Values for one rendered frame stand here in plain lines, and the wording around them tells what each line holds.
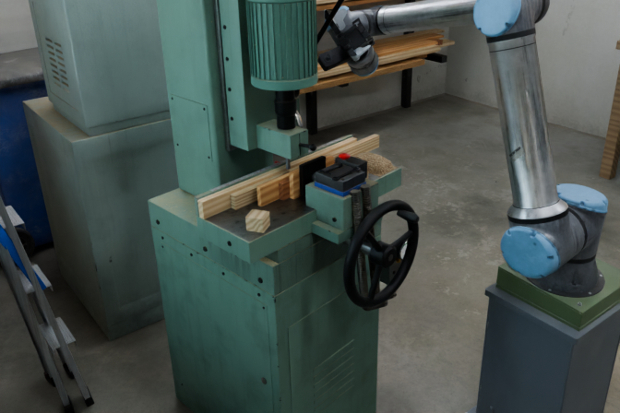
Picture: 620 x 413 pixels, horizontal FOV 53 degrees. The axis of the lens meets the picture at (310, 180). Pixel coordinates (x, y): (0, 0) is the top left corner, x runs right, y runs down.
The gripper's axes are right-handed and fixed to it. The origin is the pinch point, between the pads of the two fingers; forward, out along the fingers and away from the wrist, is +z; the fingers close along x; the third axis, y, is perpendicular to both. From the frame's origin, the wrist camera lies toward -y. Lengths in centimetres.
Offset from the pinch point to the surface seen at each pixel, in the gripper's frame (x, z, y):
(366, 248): 50, -3, -25
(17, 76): -102, -81, -127
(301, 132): 14.8, -4.1, -22.7
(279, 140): 13.3, -3.7, -28.9
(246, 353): 56, -16, -72
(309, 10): -5.0, 11.6, -2.6
